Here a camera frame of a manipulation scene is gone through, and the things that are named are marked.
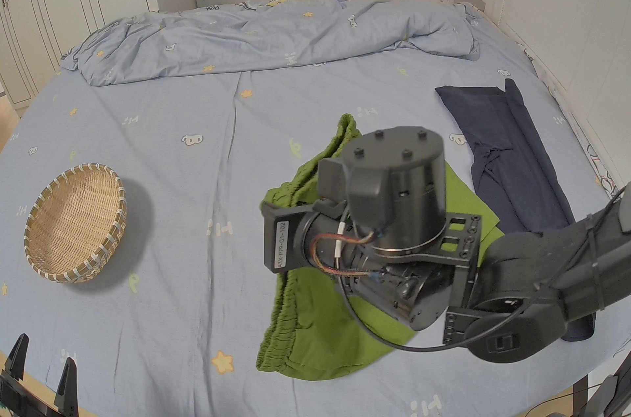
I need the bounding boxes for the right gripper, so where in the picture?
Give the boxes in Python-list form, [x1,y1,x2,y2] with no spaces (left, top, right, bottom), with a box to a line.
[260,200,380,280]

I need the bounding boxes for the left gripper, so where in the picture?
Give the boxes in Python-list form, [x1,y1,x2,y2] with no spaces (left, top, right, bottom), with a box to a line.
[0,333,80,417]

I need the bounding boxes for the green shorts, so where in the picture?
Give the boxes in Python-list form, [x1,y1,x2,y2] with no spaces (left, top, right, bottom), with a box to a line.
[255,112,503,381]

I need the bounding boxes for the bed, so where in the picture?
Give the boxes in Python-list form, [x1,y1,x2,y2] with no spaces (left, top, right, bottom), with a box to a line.
[0,0,631,417]

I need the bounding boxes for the round woven basket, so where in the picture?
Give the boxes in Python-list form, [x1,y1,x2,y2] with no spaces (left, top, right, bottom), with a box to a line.
[24,163,129,284]

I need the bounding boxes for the dark blue garment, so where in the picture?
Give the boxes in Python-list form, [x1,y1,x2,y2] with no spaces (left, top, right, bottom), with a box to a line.
[434,78,597,343]

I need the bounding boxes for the pale blue quilt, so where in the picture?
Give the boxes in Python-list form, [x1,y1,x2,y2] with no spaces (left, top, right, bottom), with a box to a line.
[60,0,481,88]

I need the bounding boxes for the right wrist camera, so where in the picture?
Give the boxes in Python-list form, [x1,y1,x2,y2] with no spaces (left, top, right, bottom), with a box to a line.
[315,158,357,221]

